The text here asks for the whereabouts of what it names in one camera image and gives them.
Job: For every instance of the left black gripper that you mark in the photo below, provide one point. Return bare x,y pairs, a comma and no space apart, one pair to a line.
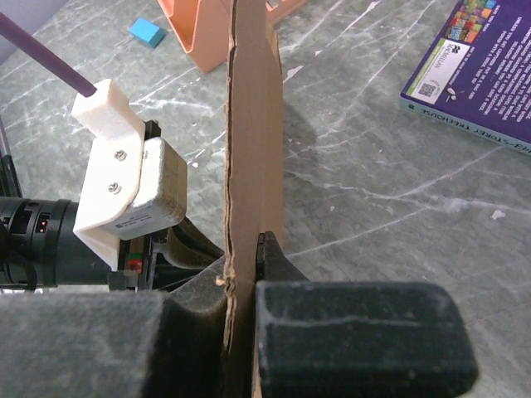
160,204

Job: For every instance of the blue block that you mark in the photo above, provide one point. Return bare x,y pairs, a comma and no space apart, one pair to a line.
147,32

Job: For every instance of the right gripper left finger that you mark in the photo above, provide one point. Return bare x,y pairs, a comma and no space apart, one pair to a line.
116,344

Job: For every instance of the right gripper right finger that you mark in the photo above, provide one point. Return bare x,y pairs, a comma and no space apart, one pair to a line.
386,339

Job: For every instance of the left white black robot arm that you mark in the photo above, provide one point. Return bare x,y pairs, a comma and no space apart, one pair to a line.
39,249

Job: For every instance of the purple book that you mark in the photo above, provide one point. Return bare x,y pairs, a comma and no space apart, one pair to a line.
476,73

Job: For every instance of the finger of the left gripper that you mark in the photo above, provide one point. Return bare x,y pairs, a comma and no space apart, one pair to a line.
271,263

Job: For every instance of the brown cardboard box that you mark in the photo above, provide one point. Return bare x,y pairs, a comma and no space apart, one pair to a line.
254,178

